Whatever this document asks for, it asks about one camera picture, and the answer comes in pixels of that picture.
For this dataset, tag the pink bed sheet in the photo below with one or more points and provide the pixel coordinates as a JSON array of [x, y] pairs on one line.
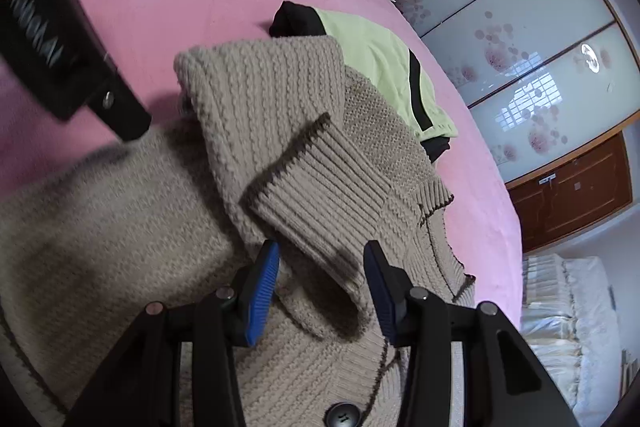
[[143, 37]]

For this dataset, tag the floral glass sliding wardrobe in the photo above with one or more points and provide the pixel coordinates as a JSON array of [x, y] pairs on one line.
[[541, 78]]

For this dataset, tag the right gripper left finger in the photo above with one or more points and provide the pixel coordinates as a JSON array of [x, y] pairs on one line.
[[137, 384]]

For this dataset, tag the grey knit cardigan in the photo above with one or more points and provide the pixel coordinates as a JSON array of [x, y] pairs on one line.
[[283, 140]]

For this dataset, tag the green black folded garment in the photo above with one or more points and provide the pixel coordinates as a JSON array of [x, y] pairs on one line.
[[382, 57]]

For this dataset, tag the brown wooden door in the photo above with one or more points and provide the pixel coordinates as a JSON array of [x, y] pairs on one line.
[[577, 194]]

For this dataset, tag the white lace covered furniture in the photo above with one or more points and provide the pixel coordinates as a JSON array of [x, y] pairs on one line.
[[569, 321]]

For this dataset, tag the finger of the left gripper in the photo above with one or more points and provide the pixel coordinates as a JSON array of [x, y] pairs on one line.
[[116, 106]]

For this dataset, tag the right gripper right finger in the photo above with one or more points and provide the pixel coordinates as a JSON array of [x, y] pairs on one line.
[[503, 382]]

